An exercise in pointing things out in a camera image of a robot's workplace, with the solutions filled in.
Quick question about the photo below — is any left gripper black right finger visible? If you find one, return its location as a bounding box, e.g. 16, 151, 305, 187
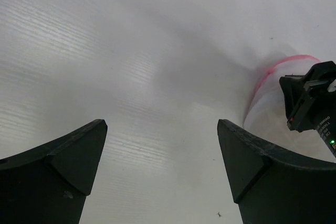
217, 120, 335, 224

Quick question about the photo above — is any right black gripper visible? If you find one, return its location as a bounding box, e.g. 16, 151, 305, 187
279, 61, 335, 155

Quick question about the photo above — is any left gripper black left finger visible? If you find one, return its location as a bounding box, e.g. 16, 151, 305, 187
1, 119, 108, 223

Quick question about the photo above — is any white mesh laundry bag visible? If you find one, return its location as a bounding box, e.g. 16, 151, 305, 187
243, 55, 335, 163

